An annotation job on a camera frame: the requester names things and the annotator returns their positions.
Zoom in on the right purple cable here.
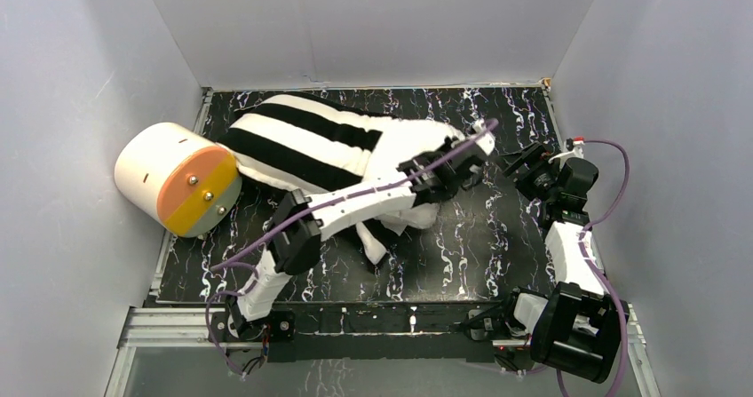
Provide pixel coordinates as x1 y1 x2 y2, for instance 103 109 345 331
565 139 637 397

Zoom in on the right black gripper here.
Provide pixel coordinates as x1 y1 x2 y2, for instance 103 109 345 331
491 141 561 202

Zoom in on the black white striped pillowcase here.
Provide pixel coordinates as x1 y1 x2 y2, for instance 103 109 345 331
218 93 466 266

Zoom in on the purple cable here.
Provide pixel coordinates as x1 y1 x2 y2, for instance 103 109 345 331
206 117 502 349
565 139 637 397

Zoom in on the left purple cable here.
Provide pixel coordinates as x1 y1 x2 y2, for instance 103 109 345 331
206 117 502 349

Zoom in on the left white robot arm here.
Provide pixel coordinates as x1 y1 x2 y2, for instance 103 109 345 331
226 131 495 340

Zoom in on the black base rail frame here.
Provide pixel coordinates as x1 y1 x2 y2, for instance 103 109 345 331
208 297 541 372

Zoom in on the white orange cylinder roll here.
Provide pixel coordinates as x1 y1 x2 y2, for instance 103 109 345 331
114 123 242 238

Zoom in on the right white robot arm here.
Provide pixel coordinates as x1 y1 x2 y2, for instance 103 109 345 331
500 138 628 384

